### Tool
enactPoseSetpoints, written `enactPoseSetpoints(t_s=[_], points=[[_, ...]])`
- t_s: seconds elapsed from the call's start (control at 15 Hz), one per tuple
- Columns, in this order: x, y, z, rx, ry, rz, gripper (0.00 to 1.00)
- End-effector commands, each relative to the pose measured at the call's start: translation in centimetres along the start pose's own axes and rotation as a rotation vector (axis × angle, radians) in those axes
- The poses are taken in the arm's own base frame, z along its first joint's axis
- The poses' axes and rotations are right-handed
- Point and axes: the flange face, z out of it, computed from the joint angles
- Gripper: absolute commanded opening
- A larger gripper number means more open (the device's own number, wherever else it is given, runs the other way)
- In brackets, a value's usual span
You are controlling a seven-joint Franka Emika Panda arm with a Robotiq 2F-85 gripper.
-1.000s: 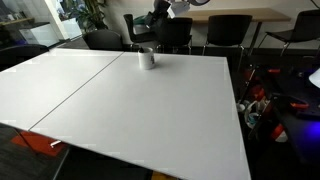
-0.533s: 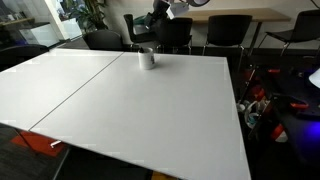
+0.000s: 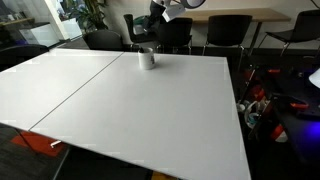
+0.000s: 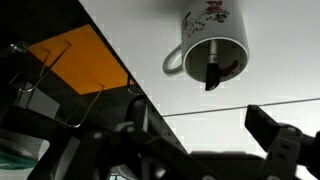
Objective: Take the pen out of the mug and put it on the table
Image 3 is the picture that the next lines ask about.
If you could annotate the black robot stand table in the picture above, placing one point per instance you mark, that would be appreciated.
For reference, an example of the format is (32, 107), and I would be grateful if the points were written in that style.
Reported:
(300, 96)

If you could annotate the black office chair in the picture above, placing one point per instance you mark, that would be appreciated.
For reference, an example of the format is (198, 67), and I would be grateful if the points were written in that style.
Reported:
(305, 31)
(130, 26)
(228, 30)
(20, 53)
(105, 40)
(176, 33)

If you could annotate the white low cabinet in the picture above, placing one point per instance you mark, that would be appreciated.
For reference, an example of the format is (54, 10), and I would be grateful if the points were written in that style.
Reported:
(40, 35)

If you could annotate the orange clamp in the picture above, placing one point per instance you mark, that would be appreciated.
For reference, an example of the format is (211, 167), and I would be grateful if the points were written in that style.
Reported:
(274, 70)
(299, 106)

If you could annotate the black pen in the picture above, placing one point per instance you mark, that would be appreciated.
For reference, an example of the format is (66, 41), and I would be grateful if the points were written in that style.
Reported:
(141, 50)

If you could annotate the green bag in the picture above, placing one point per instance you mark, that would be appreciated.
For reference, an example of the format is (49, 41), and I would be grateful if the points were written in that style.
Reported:
(139, 20)

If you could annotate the wooden table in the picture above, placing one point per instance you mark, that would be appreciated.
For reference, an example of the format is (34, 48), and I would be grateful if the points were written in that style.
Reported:
(233, 14)

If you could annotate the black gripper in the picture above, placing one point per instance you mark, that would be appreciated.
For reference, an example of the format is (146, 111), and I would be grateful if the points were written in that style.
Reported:
(158, 10)

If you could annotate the red and white tool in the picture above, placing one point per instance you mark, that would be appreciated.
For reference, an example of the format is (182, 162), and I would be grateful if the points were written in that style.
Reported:
(278, 133)

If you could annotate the green potted plant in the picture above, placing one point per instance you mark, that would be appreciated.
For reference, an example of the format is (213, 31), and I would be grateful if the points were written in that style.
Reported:
(91, 15)

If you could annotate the white printed mug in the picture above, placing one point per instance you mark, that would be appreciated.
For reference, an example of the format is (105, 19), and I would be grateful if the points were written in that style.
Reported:
(146, 61)

